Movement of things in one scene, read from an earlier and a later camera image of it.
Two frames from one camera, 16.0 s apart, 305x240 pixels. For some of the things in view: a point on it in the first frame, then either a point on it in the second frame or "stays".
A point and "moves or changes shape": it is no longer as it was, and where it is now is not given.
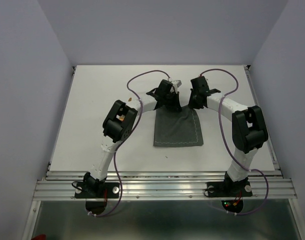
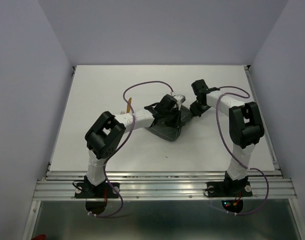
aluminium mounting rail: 164,185 stays
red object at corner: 40,237 stays
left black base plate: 97,190 stays
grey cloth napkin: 174,128 moves or changes shape
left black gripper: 175,105 to 177,121
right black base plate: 228,189 stays
